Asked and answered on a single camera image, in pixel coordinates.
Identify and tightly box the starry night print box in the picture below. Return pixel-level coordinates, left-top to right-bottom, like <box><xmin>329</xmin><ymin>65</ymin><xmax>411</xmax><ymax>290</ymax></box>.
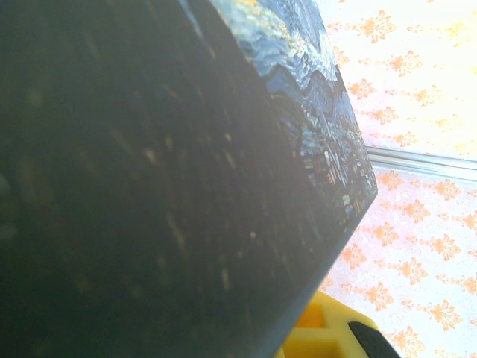
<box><xmin>0</xmin><ymin>0</ymin><xmax>379</xmax><ymax>358</ymax></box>

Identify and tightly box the right aluminium frame post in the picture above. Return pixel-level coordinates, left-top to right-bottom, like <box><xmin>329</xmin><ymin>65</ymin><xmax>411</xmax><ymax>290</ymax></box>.
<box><xmin>364</xmin><ymin>145</ymin><xmax>477</xmax><ymax>182</ymax></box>

